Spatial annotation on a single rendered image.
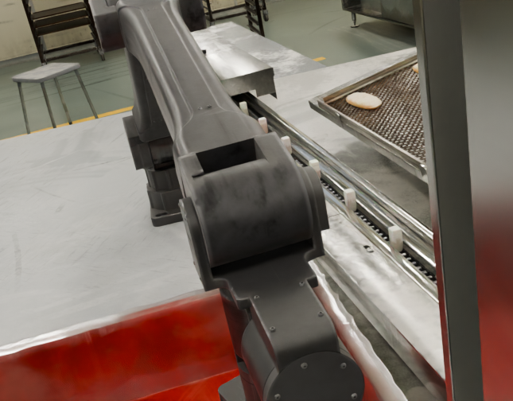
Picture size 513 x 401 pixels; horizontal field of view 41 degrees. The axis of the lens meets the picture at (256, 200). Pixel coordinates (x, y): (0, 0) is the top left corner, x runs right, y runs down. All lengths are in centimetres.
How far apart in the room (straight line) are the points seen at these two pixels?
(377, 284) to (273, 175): 40
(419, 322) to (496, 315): 51
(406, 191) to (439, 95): 87
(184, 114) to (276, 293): 16
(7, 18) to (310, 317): 774
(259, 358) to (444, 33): 23
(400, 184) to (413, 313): 41
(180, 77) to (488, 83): 38
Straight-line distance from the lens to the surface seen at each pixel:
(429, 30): 22
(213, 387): 75
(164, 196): 113
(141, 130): 104
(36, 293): 105
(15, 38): 808
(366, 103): 125
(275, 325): 38
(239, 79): 153
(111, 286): 100
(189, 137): 46
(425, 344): 70
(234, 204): 41
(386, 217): 96
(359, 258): 85
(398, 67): 138
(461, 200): 25
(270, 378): 38
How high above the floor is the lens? 129
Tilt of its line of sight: 24 degrees down
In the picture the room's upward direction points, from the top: 11 degrees counter-clockwise
